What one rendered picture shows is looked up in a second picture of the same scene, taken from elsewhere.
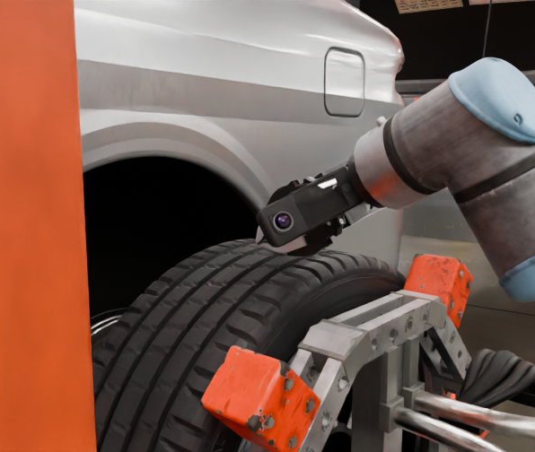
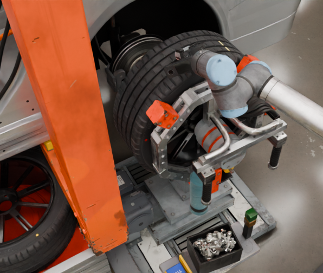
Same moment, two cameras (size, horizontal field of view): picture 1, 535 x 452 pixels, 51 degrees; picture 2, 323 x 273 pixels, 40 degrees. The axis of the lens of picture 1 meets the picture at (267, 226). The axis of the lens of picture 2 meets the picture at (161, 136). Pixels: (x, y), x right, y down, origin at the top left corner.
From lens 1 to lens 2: 1.19 m
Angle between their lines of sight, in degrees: 45
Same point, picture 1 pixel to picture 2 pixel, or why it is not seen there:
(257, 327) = (166, 90)
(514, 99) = (219, 75)
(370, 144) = (194, 61)
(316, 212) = (181, 70)
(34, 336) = (99, 136)
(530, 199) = (221, 98)
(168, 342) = (143, 85)
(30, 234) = (97, 125)
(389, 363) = (209, 103)
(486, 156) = (212, 85)
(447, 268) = not seen: hidden behind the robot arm
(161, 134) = not seen: outside the picture
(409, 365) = not seen: hidden behind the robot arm
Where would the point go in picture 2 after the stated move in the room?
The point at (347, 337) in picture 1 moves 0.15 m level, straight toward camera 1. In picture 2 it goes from (191, 99) to (174, 127)
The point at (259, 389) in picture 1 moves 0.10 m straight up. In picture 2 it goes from (158, 116) to (157, 97)
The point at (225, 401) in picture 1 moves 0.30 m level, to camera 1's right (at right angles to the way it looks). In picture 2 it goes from (150, 115) to (229, 133)
